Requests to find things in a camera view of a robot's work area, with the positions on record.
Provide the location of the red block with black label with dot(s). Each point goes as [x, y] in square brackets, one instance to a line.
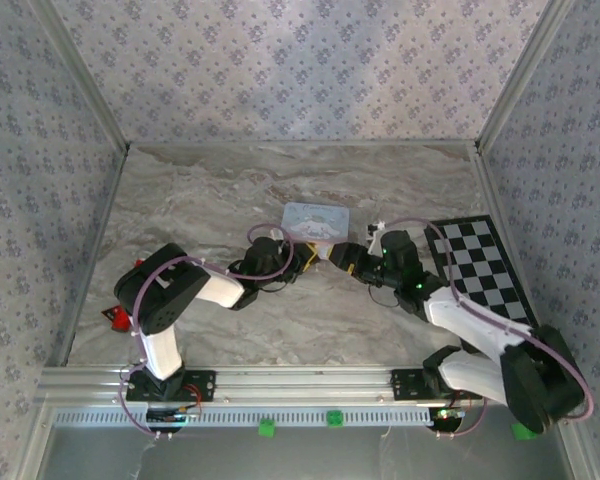
[116, 320]

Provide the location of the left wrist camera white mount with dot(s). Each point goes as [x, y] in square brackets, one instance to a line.
[278, 241]

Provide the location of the green plastic block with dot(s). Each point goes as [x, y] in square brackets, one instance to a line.
[522, 434]
[266, 428]
[335, 419]

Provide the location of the light blue cartoon pouch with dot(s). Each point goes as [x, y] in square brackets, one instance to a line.
[315, 222]

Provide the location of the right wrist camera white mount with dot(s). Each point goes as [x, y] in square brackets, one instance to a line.
[376, 229]

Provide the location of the grey sheet metal panel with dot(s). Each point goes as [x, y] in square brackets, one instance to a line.
[330, 455]

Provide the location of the aluminium table side rail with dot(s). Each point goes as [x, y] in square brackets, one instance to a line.
[93, 250]
[495, 200]

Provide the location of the small circuit board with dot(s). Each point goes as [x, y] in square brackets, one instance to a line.
[175, 416]
[447, 415]

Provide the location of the aluminium corner post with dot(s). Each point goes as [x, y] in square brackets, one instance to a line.
[86, 75]
[522, 75]

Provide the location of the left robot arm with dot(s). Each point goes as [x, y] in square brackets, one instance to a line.
[160, 300]

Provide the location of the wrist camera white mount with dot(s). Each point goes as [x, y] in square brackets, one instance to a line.
[376, 229]
[278, 241]

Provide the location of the black white checkerboard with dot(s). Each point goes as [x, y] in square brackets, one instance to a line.
[485, 260]

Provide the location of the small red piece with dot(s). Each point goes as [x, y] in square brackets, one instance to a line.
[138, 263]

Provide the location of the long aluminium frame rail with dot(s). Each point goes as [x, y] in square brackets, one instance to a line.
[305, 385]

